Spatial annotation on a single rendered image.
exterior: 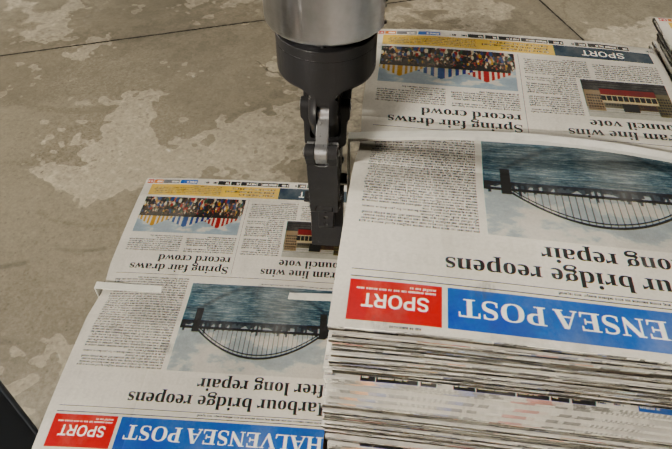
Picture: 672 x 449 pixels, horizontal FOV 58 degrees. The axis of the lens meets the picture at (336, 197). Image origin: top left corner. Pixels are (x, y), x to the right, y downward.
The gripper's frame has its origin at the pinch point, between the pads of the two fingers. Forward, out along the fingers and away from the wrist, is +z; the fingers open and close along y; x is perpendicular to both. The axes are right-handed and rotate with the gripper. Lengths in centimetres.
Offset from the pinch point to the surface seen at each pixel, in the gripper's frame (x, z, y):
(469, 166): -11.6, -10.1, -3.4
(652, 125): -27.5, -10.4, 2.7
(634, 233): -22.5, -10.4, -10.1
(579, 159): -20.4, -10.3, -2.1
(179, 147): 61, 96, 121
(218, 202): 15.0, 12.9, 13.6
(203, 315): 13.2, 13.1, -3.3
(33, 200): 102, 96, 92
